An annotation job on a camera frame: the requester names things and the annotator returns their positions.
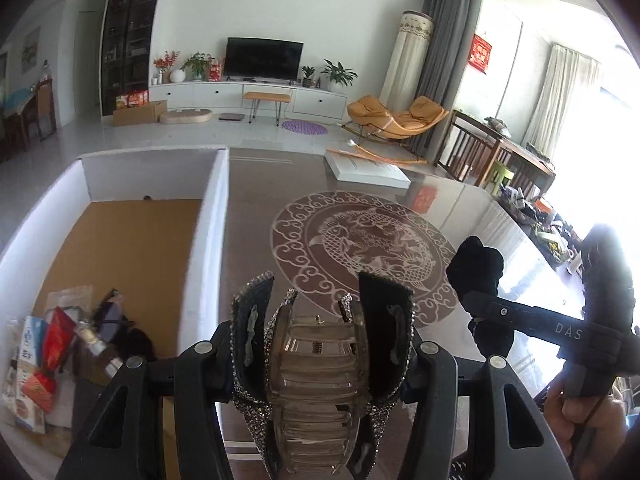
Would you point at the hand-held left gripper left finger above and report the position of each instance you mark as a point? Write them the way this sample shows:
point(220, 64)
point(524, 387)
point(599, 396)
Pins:
point(220, 360)

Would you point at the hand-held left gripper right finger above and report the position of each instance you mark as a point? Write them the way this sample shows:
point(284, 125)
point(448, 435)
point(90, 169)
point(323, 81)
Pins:
point(425, 370)

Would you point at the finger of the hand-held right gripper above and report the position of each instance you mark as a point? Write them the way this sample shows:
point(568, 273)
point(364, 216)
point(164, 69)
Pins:
point(502, 312)

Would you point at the black sock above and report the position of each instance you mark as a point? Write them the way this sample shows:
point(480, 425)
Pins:
point(137, 347)
point(475, 265)

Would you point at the rhinestone hair claw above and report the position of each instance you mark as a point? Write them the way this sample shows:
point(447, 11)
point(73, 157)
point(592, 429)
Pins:
point(315, 355)

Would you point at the white cardboard box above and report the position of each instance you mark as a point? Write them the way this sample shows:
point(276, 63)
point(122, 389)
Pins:
point(210, 220)

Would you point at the phone case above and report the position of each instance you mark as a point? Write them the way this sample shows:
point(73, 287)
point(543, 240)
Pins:
point(70, 300)

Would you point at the red packet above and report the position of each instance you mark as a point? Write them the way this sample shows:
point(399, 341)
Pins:
point(55, 340)

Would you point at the blue white toothpaste box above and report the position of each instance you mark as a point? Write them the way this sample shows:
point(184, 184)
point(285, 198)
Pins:
point(20, 410)

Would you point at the person's right hand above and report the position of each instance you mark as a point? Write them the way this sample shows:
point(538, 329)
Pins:
point(595, 425)

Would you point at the green plastic stool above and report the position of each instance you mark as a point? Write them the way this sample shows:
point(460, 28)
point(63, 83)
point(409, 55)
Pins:
point(501, 175)

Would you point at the cluttered wooden side table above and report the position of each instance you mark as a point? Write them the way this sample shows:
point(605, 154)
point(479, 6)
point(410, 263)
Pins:
point(530, 160)

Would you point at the white flat box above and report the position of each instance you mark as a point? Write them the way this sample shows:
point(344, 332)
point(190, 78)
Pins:
point(370, 170)

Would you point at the orange rocking chair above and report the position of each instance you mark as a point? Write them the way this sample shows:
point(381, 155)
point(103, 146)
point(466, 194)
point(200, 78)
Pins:
point(390, 120)

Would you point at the white sheer curtain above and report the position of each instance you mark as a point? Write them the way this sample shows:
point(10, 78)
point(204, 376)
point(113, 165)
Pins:
point(560, 95)

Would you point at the dark bathroom scale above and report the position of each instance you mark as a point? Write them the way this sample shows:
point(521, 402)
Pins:
point(231, 117)

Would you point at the beige oval cushion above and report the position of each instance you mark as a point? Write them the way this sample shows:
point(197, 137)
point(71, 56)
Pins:
point(185, 116)

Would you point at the purple round mat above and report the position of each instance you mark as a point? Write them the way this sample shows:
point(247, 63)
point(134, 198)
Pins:
point(305, 127)

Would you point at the brown cardboard carton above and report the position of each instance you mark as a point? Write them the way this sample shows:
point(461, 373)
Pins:
point(140, 114)

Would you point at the white television cabinet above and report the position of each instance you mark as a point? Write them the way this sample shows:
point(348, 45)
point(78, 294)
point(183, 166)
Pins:
point(200, 95)

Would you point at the wooden bench with metal legs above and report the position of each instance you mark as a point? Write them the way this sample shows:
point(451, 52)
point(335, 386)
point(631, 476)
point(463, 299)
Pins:
point(266, 96)

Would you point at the cream covered standing air conditioner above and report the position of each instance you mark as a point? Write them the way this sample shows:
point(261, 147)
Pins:
point(407, 55)

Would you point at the orange snack boxes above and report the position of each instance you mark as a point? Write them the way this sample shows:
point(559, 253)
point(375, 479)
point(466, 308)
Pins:
point(132, 99)

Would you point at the grey curtain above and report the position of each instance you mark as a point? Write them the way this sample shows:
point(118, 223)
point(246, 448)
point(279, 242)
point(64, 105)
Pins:
point(445, 40)

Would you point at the white round vase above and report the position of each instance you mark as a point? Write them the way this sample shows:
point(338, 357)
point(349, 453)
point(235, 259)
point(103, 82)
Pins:
point(177, 76)

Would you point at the large leafy potted plant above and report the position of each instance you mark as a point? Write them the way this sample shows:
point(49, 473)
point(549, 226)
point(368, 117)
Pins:
point(339, 75)

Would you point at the red gift box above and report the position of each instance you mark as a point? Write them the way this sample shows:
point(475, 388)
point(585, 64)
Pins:
point(216, 70)

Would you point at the bushy green potted plant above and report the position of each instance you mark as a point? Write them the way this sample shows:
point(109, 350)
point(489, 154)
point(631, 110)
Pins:
point(196, 66)

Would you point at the small potted plant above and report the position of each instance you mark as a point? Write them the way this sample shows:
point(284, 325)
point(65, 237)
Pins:
point(308, 77)

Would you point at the red flowers in vase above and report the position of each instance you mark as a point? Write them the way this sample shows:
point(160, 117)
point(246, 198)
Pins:
point(165, 62)

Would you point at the black television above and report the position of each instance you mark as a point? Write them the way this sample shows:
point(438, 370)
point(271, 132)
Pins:
point(263, 60)

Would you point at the wooden dining table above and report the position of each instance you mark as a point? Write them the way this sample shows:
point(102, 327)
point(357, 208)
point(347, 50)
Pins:
point(15, 115)

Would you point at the black display cabinet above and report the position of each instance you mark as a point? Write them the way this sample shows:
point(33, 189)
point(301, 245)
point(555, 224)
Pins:
point(132, 35)

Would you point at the red wall poster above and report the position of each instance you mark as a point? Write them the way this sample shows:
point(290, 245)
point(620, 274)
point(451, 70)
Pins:
point(481, 54)

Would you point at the framed wall painting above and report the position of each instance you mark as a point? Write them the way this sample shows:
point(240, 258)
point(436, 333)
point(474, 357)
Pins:
point(30, 49)

